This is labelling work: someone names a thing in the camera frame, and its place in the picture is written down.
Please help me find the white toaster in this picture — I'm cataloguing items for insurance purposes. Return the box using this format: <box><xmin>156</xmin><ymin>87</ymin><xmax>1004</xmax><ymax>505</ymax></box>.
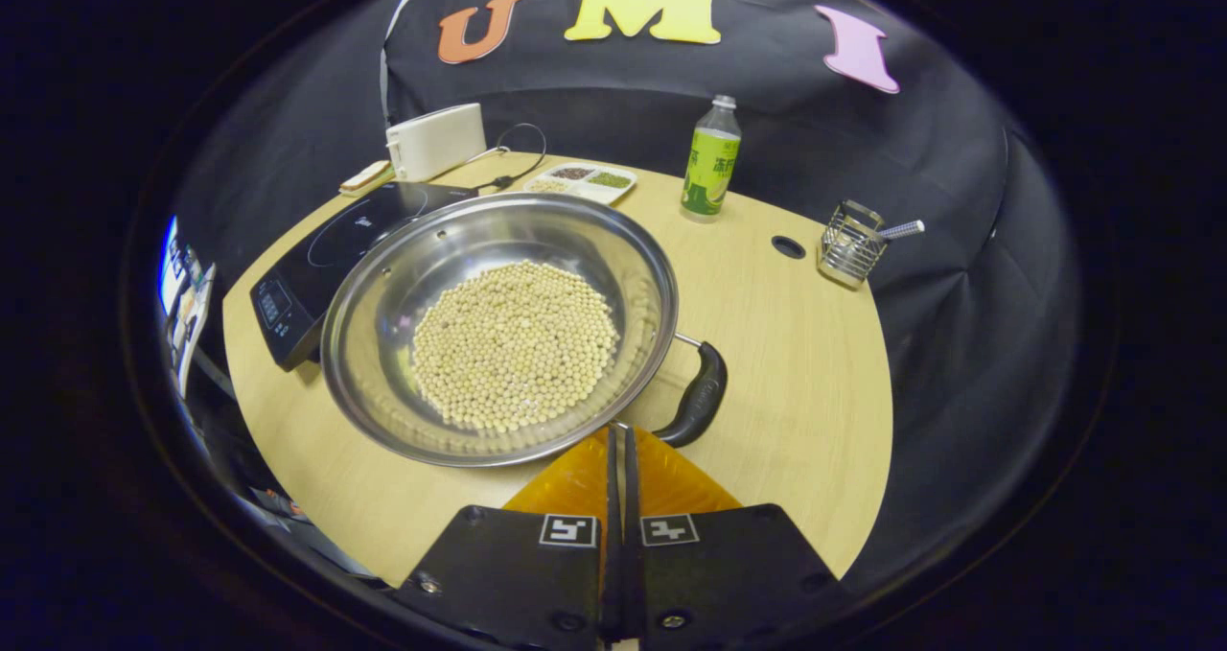
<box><xmin>385</xmin><ymin>103</ymin><xmax>488</xmax><ymax>183</ymax></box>

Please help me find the pile of soybeans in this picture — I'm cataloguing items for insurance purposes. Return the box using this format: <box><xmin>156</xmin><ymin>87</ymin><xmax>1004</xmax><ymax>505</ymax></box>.
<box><xmin>412</xmin><ymin>260</ymin><xmax>621</xmax><ymax>433</ymax></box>

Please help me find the black backdrop cloth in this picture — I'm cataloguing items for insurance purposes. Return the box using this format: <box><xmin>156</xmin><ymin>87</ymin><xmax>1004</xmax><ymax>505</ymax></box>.
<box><xmin>173</xmin><ymin>0</ymin><xmax>1084</xmax><ymax>594</ymax></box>

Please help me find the green label drink bottle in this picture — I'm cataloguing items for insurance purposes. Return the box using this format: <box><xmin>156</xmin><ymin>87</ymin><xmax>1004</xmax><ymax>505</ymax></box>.
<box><xmin>680</xmin><ymin>94</ymin><xmax>743</xmax><ymax>224</ymax></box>

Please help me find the black induction cooktop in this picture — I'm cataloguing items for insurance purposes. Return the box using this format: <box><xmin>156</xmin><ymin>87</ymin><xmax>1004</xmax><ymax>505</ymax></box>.
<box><xmin>250</xmin><ymin>181</ymin><xmax>478</xmax><ymax>372</ymax></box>

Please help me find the white divided bean tray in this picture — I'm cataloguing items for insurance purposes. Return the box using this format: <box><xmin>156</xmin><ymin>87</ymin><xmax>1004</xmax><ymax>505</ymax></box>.
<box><xmin>522</xmin><ymin>162</ymin><xmax>638</xmax><ymax>204</ymax></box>

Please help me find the black toaster cable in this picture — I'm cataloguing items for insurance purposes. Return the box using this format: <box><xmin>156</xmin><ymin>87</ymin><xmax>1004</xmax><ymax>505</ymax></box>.
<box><xmin>463</xmin><ymin>122</ymin><xmax>548</xmax><ymax>194</ymax></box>

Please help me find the steel wire utensil holder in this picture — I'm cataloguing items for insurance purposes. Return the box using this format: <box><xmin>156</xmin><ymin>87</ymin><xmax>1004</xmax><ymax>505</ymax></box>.
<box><xmin>818</xmin><ymin>199</ymin><xmax>888</xmax><ymax>291</ymax></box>

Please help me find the stainless steel pot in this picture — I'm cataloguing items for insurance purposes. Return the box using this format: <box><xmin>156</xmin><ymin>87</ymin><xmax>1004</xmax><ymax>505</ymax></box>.
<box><xmin>320</xmin><ymin>192</ymin><xmax>729</xmax><ymax>468</ymax></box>

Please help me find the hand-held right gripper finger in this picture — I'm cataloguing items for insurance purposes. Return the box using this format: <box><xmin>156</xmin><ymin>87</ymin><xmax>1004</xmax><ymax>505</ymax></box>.
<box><xmin>623</xmin><ymin>426</ymin><xmax>849</xmax><ymax>651</ymax></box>
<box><xmin>393</xmin><ymin>426</ymin><xmax>619</xmax><ymax>647</ymax></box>

